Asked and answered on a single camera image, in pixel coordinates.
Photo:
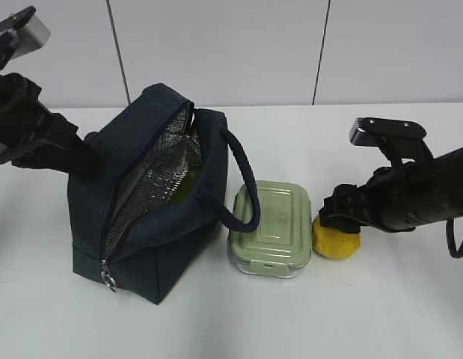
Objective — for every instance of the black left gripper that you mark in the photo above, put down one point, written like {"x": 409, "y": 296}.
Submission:
{"x": 33, "y": 137}

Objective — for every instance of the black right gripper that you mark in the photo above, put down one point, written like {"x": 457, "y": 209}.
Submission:
{"x": 353, "y": 207}

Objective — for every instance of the yellow pear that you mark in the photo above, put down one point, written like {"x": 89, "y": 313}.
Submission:
{"x": 333, "y": 244}

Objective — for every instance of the green lid lunch box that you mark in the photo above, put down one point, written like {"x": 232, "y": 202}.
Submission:
{"x": 281, "y": 244}

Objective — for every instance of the dark blue insulated lunch bag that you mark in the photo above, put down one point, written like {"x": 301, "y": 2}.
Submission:
{"x": 125, "y": 234}

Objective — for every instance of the green cucumber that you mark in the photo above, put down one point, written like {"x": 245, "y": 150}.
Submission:
{"x": 185, "y": 187}

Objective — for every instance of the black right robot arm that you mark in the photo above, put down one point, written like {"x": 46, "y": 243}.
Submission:
{"x": 399, "y": 199}

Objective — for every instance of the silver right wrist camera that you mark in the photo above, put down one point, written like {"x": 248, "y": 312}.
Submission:
{"x": 365, "y": 131}

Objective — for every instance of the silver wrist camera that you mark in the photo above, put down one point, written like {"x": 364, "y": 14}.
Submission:
{"x": 22, "y": 32}
{"x": 365, "y": 131}

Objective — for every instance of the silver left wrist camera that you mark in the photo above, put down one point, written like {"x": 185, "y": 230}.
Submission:
{"x": 22, "y": 32}

